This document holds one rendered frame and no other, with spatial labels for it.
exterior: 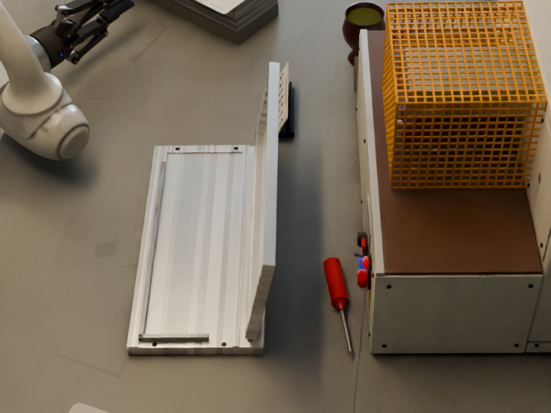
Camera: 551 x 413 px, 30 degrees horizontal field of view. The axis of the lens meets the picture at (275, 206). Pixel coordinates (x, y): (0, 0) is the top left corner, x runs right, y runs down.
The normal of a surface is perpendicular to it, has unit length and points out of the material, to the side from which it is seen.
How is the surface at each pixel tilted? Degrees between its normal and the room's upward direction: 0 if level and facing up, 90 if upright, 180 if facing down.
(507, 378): 0
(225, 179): 0
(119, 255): 0
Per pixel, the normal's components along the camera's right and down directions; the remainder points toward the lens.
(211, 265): -0.03, -0.69
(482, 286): -0.02, 0.73
